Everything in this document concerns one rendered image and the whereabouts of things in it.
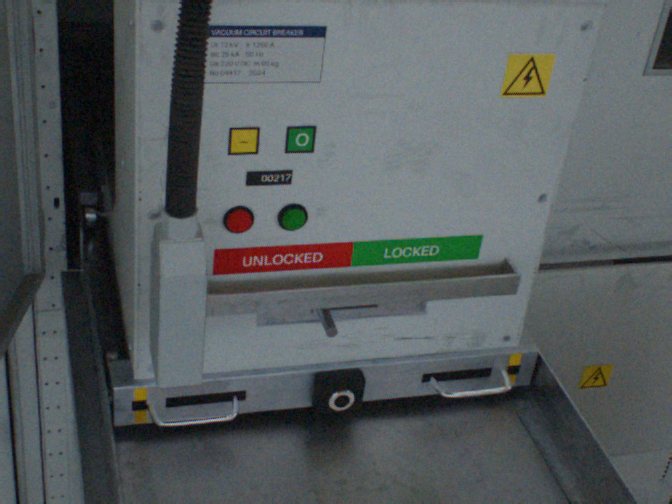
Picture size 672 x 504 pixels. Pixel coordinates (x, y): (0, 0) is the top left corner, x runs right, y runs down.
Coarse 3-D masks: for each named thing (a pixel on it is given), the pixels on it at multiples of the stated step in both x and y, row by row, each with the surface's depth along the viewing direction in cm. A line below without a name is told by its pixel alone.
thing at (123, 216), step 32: (128, 0) 103; (512, 0) 107; (544, 0) 108; (576, 0) 109; (608, 0) 110; (128, 32) 105; (128, 64) 107; (128, 96) 109; (128, 128) 111; (128, 160) 114; (128, 192) 116; (128, 224) 118; (128, 256) 120; (128, 288) 123; (128, 320) 125; (128, 352) 128
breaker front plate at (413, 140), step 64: (256, 0) 100; (320, 0) 102; (384, 0) 104; (448, 0) 105; (384, 64) 108; (448, 64) 110; (576, 64) 114; (320, 128) 110; (384, 128) 112; (448, 128) 114; (512, 128) 116; (256, 192) 112; (320, 192) 114; (384, 192) 117; (448, 192) 119; (512, 192) 122; (512, 256) 127; (256, 320) 122; (384, 320) 128; (448, 320) 130; (512, 320) 133
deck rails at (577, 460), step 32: (96, 288) 148; (96, 320) 132; (96, 352) 133; (96, 384) 132; (544, 384) 136; (544, 416) 137; (576, 416) 129; (128, 448) 124; (544, 448) 132; (576, 448) 129; (128, 480) 120; (576, 480) 128; (608, 480) 122
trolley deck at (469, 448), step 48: (96, 432) 126; (144, 432) 127; (192, 432) 128; (240, 432) 129; (288, 432) 129; (336, 432) 130; (384, 432) 131; (432, 432) 132; (480, 432) 133; (96, 480) 120; (144, 480) 120; (192, 480) 121; (240, 480) 122; (288, 480) 123; (336, 480) 124; (384, 480) 125; (432, 480) 126; (480, 480) 126; (528, 480) 127
